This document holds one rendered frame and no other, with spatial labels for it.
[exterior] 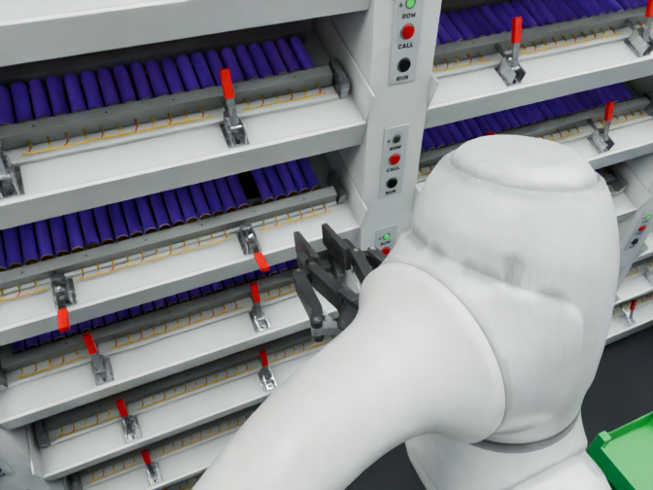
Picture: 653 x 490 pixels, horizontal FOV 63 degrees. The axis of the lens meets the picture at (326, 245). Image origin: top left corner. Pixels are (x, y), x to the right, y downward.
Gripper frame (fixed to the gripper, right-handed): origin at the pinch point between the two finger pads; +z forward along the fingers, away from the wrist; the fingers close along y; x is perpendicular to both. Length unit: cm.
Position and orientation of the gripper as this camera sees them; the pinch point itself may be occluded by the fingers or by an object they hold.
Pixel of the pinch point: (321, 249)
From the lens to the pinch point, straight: 64.4
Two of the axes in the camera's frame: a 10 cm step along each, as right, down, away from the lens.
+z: -3.9, -4.6, 8.0
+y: -9.2, 2.7, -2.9
